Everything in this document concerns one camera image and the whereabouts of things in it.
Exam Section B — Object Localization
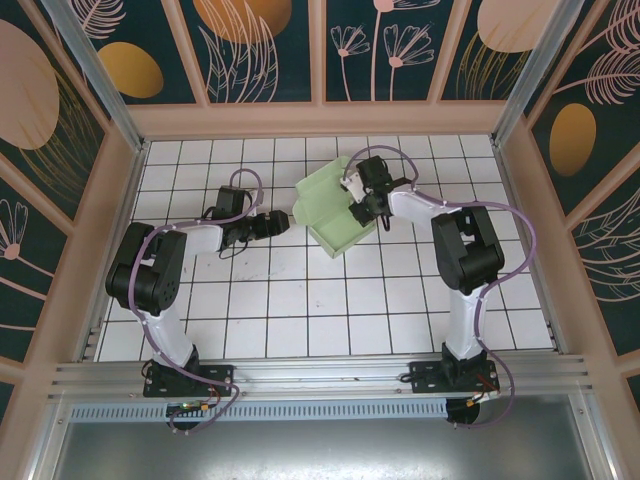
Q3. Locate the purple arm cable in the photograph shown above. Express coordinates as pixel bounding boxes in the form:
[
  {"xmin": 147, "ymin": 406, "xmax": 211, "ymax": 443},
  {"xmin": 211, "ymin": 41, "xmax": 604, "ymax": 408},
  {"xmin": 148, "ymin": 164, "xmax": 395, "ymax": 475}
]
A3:
[
  {"xmin": 130, "ymin": 168, "xmax": 265, "ymax": 436},
  {"xmin": 344, "ymin": 144, "xmax": 539, "ymax": 431}
]

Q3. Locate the aluminium mounting rail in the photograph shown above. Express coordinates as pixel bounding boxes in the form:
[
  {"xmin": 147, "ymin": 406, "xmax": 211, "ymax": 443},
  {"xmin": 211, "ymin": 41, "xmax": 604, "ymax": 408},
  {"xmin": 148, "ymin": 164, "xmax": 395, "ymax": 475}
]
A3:
[{"xmin": 48, "ymin": 353, "xmax": 597, "ymax": 402}]

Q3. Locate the slotted grey cable tray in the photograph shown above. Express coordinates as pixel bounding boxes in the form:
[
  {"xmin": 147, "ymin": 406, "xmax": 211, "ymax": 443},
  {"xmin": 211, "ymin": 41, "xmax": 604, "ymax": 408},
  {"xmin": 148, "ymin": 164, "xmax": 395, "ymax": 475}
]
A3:
[{"xmin": 69, "ymin": 397, "xmax": 450, "ymax": 422}]

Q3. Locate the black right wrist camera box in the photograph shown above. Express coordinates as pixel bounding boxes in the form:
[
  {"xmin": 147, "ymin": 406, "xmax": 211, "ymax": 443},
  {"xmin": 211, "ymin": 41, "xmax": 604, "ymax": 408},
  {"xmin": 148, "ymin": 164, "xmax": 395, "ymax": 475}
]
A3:
[{"xmin": 339, "ymin": 155, "xmax": 397, "ymax": 199}]

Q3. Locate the grey metal sheet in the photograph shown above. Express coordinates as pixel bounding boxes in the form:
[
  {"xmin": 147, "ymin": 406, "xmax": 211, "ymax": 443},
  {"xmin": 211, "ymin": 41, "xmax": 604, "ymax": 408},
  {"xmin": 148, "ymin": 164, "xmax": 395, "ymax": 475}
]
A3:
[{"xmin": 49, "ymin": 417, "xmax": 609, "ymax": 480}]

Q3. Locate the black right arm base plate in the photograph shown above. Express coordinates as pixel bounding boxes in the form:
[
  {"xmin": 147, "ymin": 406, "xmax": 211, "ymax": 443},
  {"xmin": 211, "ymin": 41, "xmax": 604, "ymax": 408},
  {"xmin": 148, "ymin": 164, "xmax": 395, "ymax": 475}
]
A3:
[{"xmin": 407, "ymin": 359, "xmax": 501, "ymax": 395}]

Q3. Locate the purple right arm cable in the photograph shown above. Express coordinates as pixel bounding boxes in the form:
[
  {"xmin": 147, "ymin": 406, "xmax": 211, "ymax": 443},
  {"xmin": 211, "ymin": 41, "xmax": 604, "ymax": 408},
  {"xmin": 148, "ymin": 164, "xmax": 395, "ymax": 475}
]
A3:
[{"xmin": 344, "ymin": 144, "xmax": 539, "ymax": 431}]

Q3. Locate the aluminium table edge rail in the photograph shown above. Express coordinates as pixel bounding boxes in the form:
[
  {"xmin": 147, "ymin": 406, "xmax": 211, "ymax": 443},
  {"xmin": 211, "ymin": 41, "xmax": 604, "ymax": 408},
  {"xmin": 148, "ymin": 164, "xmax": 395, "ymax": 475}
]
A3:
[
  {"xmin": 492, "ymin": 143, "xmax": 570, "ymax": 357},
  {"xmin": 74, "ymin": 142, "xmax": 151, "ymax": 362}
]

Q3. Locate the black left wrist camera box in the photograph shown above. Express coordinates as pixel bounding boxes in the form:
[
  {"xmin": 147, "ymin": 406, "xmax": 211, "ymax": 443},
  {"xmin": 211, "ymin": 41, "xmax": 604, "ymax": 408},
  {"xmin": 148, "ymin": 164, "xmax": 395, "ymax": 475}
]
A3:
[{"xmin": 213, "ymin": 184, "xmax": 254, "ymax": 217}]

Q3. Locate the aluminium frame post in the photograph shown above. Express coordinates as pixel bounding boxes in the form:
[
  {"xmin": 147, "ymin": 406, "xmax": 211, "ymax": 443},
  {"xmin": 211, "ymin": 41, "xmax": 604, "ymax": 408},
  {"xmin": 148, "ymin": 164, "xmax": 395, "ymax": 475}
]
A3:
[
  {"xmin": 40, "ymin": 0, "xmax": 150, "ymax": 157},
  {"xmin": 490, "ymin": 0, "xmax": 594, "ymax": 147}
]

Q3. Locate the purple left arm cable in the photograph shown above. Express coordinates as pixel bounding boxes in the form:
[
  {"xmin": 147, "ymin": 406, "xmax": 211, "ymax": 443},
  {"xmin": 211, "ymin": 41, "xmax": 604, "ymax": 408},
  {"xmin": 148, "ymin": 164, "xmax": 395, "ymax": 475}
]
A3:
[{"xmin": 130, "ymin": 168, "xmax": 265, "ymax": 436}]

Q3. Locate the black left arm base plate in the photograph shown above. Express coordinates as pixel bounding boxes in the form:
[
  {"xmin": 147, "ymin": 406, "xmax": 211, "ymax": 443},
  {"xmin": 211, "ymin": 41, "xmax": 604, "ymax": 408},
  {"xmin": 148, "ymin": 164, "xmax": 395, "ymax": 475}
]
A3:
[{"xmin": 142, "ymin": 363, "xmax": 236, "ymax": 399}]

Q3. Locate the dark floral wall panel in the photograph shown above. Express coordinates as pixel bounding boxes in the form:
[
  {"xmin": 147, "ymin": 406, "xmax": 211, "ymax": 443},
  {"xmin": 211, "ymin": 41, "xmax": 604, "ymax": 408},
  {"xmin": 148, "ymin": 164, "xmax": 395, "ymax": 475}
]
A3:
[
  {"xmin": 0, "ymin": 154, "xmax": 71, "ymax": 362},
  {"xmin": 527, "ymin": 0, "xmax": 640, "ymax": 217},
  {"xmin": 438, "ymin": 0, "xmax": 551, "ymax": 102},
  {"xmin": 178, "ymin": 0, "xmax": 321, "ymax": 105},
  {"xmin": 0, "ymin": 0, "xmax": 110, "ymax": 232},
  {"xmin": 324, "ymin": 0, "xmax": 454, "ymax": 104},
  {"xmin": 569, "ymin": 164, "xmax": 640, "ymax": 357},
  {"xmin": 74, "ymin": 0, "xmax": 204, "ymax": 106}
]

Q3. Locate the light green paper box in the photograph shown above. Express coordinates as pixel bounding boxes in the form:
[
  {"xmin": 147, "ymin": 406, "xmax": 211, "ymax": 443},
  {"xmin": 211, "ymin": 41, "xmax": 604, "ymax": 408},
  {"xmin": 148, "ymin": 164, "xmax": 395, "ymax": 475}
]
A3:
[{"xmin": 291, "ymin": 155, "xmax": 379, "ymax": 260}]

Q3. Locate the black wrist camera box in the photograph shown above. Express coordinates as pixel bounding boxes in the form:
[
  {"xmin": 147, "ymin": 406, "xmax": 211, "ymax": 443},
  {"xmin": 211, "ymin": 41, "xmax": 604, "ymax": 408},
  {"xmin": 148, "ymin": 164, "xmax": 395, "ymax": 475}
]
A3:
[
  {"xmin": 339, "ymin": 155, "xmax": 397, "ymax": 199},
  {"xmin": 213, "ymin": 184, "xmax": 254, "ymax": 217}
]

